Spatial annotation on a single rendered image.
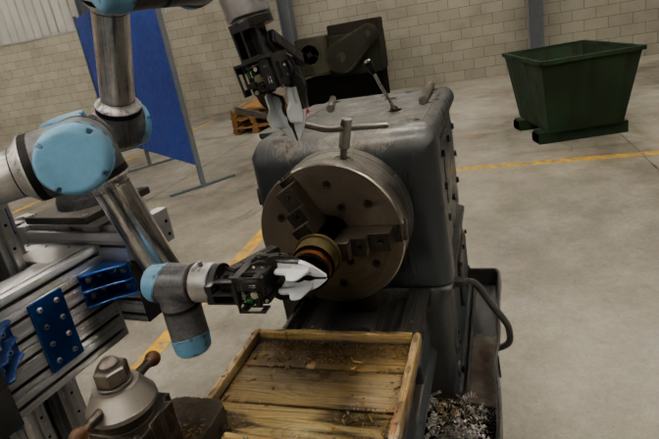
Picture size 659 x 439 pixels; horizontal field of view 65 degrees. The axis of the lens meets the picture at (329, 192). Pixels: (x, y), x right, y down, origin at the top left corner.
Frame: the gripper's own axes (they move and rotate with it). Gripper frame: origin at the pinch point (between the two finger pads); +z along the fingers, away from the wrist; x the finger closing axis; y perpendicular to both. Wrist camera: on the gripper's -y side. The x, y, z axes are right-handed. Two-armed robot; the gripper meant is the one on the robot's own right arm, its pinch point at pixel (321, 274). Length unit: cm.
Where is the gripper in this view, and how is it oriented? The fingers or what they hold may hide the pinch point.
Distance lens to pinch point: 92.6
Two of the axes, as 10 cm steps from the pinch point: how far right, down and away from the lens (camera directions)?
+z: 9.4, -0.7, -3.3
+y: -2.9, 3.4, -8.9
